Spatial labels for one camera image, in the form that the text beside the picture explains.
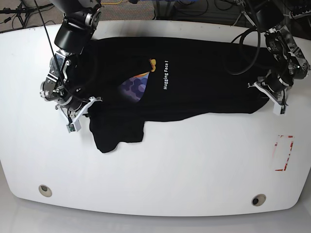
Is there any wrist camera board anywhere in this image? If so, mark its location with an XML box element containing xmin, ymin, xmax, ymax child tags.
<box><xmin>66</xmin><ymin>120</ymin><xmax>81</xmax><ymax>133</ymax></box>
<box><xmin>273</xmin><ymin>103</ymin><xmax>287</xmax><ymax>116</ymax></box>

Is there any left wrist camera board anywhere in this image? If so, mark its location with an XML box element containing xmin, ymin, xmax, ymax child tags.
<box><xmin>273</xmin><ymin>103</ymin><xmax>287</xmax><ymax>116</ymax></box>

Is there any black tripod stand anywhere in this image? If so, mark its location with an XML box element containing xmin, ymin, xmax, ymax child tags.
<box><xmin>0</xmin><ymin>0</ymin><xmax>49</xmax><ymax>29</ymax></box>

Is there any right table cable grommet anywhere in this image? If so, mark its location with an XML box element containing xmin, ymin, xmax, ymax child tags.
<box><xmin>251</xmin><ymin>194</ymin><xmax>266</xmax><ymax>207</ymax></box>

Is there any red tape marking rectangle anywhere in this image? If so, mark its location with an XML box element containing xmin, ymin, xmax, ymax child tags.
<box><xmin>272</xmin><ymin>135</ymin><xmax>294</xmax><ymax>171</ymax></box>

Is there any white power strip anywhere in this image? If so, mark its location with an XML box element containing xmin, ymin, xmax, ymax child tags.
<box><xmin>289</xmin><ymin>5</ymin><xmax>311</xmax><ymax>19</ymax></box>

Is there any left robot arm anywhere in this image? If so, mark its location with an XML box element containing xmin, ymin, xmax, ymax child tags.
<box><xmin>236</xmin><ymin>0</ymin><xmax>311</xmax><ymax>115</ymax></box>

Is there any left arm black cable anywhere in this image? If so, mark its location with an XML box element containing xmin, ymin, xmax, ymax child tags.
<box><xmin>225</xmin><ymin>14</ymin><xmax>268</xmax><ymax>75</ymax></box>

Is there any black printed T-shirt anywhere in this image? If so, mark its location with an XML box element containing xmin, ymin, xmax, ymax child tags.
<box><xmin>72</xmin><ymin>37</ymin><xmax>269</xmax><ymax>153</ymax></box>

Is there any left table cable grommet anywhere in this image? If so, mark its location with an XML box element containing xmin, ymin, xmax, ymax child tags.
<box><xmin>38</xmin><ymin>185</ymin><xmax>52</xmax><ymax>198</ymax></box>

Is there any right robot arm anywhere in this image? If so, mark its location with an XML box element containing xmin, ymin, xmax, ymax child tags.
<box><xmin>40</xmin><ymin>0</ymin><xmax>102</xmax><ymax>132</ymax></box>

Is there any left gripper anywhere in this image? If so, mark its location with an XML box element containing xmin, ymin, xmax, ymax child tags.
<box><xmin>248</xmin><ymin>74</ymin><xmax>293</xmax><ymax>109</ymax></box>

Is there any table cable grommet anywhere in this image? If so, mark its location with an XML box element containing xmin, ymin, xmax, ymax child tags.
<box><xmin>38</xmin><ymin>185</ymin><xmax>52</xmax><ymax>198</ymax></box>
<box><xmin>251</xmin><ymin>194</ymin><xmax>266</xmax><ymax>207</ymax></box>

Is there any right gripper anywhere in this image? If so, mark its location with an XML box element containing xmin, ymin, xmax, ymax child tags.
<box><xmin>55</xmin><ymin>97</ymin><xmax>103</xmax><ymax>125</ymax></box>

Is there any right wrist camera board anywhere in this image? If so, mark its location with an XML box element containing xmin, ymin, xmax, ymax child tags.
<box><xmin>66</xmin><ymin>120</ymin><xmax>81</xmax><ymax>133</ymax></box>

